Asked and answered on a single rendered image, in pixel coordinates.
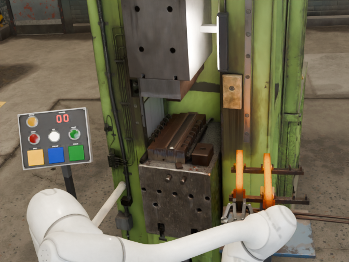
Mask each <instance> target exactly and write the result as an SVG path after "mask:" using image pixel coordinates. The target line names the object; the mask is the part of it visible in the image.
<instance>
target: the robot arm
mask: <svg viewBox="0 0 349 262"><path fill-rule="evenodd" d="M237 208H238V203H237V202H236V199H233V203H232V204H231V203H228V204H227V207H226V210H225V212H224V215H223V216H222V217H221V224H222V225H220V226H217V227H214V228H211V229H207V230H204V231H201V232H198V233H195V234H191V235H188V236H185V237H182V238H179V239H176V240H172V241H169V242H165V243H161V244H142V243H138V242H134V241H129V240H126V239H123V238H120V237H115V236H111V235H106V234H103V232H102V231H101V230H100V229H99V228H98V227H97V226H96V225H95V224H94V223H93V222H92V221H91V220H90V218H89V216H88V214H87V212H86V211H85V209H84V208H83V207H82V205H81V204H80V203H79V202H78V200H77V199H76V198H75V197H73V196H72V195H71V194H69V193H68V192H66V191H63V190H60V189H56V188H54V189H46V190H43V191H40V192H39V193H37V194H36V195H35V196H33V197H32V199H31V200H30V202H29V205H28V209H27V214H26V218H27V221H28V224H29V231H30V234H31V237H32V240H33V244H34V247H35V251H36V254H37V257H38V261H39V262H182V261H184V260H187V259H190V258H192V257H195V256H198V255H200V254H203V253H205V252H208V251H211V250H214V249H216V248H219V247H222V246H224V245H225V247H224V248H223V252H222V260H221V262H263V261H264V260H265V259H266V258H268V257H269V256H271V255H273V254H274V253H275V252H277V251H278V250H279V249H280V248H281V247H283V246H284V245H285V244H286V243H287V242H288V241H289V240H290V238H291V237H292V236H293V234H294V232H295V230H296V227H297V220H296V217H295V216H294V214H293V213H292V211H291V210H290V209H289V208H287V207H285V206H282V205H275V206H272V207H269V208H268V209H266V210H262V211H260V212H258V213H255V214H254V213H253V210H252V207H251V204H246V199H243V202H242V203H241V208H242V214H241V216H237V213H236V209H237ZM231 209H233V217H232V218H231V219H229V220H227V219H228V216H229V214H230V211H231ZM246 209H247V210H248V213H249V215H248V216H247V217H245V215H246Z"/></svg>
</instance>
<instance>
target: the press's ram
mask: <svg viewBox="0 0 349 262"><path fill-rule="evenodd" d="M120 2H121V7H122V15H123V24H124V32H125V41H126V49H127V58H128V66H129V75H130V77H138V78H142V77H143V76H144V75H145V78H155V79H165V80H174V79H175V78H176V77H177V80H182V81H190V80H191V79H192V78H193V76H194V75H195V74H196V72H197V71H198V70H199V69H200V67H201V66H202V65H203V64H204V62H205V61H206V60H207V58H208V57H209V56H210V55H211V53H212V33H217V32H218V27H217V24H212V15H211V0H120Z"/></svg>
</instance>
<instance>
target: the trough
mask: <svg viewBox="0 0 349 262"><path fill-rule="evenodd" d="M194 115H195V114H192V113H189V115H188V116H187V118H186V119H185V121H184V122H183V124H182V125H181V127H180V128H179V130H178V131H177V133H176V134H175V136H174V137H173V139H172V140H171V142H170V143H169V145H168V146H167V150H171V151H173V149H170V147H174V146H175V145H176V143H177V141H178V140H179V138H180V137H181V135H182V134H183V132H184V130H185V129H186V127H187V126H188V124H189V122H190V121H191V119H192V118H193V116H194Z"/></svg>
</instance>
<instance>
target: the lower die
mask: <svg viewBox="0 0 349 262"><path fill-rule="evenodd" d="M189 113H192V114H195V115H194V116H193V118H192V119H191V121H190V122H189V124H188V126H187V127H186V129H185V130H184V132H183V134H182V135H181V137H180V138H179V140H178V141H177V143H176V145H175V146H174V148H173V151H171V150H167V146H168V145H169V143H170V142H171V140H172V139H173V137H174V136H175V134H176V133H177V131H178V130H179V128H180V127H181V125H182V124H183V122H184V121H185V119H186V118H187V116H188V115H189ZM197 120H201V121H202V122H203V125H205V124H206V115H205V114H198V112H188V113H180V114H174V113H173V115H172V118H171V117H170V119H169V122H168V121H167V123H166V124H167V126H166V125H164V129H161V134H160V132H159V133H158V137H157V136H156V137H155V142H154V141H152V143H151V144H150V145H149V147H148V148H147V154H148V160H155V161H163V159H164V161H163V162H172V163H179V162H181V164H185V163H186V162H187V159H186V154H187V146H186V145H183V146H182V147H181V145H182V144H184V143H185V144H187V145H188V147H189V149H190V142H189V141H187V140H186V139H188V140H190V141H191V146H192V142H193V140H192V137H191V136H193V138H194V140H195V134H194V133H193V132H191V133H190V134H189V132H190V131H194V132H195V133H196V136H197V129H198V133H199V125H200V129H201V128H202V123H201V121H197ZM196 121H197V123H198V124H199V125H197V124H196ZM194 124H196V125H195V126H194ZM193 127H196V128H197V129H195V128H194V129H193V130H191V129H192V128H193ZM188 135H191V136H188ZM187 136H188V138H186V137H187ZM185 140H186V141H185ZM184 141H185V142H184Z"/></svg>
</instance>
